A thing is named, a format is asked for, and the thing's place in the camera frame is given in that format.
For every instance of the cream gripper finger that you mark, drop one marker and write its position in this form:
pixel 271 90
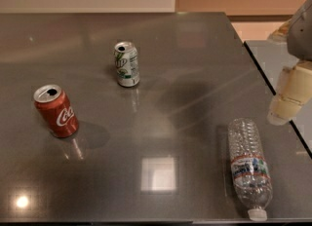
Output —
pixel 294 89

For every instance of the clear plastic water bottle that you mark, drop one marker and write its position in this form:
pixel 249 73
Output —
pixel 250 173

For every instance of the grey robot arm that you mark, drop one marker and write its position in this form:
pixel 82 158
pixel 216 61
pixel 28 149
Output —
pixel 299 36

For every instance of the white green 7UP can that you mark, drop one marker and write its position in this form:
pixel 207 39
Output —
pixel 126 63

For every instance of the red Coca-Cola can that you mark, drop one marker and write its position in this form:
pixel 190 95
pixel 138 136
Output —
pixel 55 108

